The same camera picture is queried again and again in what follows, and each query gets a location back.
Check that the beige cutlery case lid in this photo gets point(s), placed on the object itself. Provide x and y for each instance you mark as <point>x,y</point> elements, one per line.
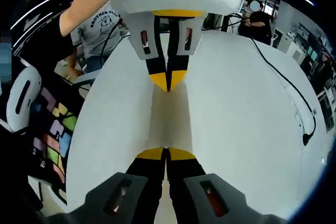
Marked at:
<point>173,119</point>

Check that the white worn device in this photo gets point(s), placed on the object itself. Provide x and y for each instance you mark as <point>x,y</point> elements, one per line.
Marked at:
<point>34,85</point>

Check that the printed colourful clothing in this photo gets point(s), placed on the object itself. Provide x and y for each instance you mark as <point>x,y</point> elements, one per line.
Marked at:
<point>55,153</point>

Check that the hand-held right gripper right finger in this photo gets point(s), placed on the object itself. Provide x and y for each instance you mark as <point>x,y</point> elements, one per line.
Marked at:
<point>186,176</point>

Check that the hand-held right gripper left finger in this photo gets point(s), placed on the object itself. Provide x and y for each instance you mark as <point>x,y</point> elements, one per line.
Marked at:
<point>141,176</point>

